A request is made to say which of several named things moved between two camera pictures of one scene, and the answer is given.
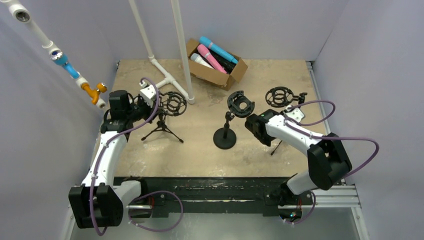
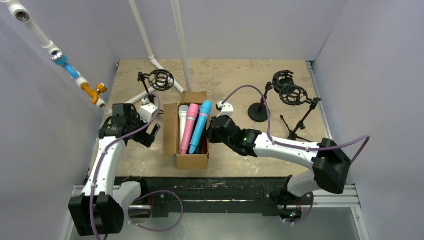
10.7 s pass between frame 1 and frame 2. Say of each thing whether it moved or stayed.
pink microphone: moved
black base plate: stayed
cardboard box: moved
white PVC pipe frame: stayed
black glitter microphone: moved
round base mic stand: moved
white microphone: moved
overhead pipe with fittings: stayed
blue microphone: moved
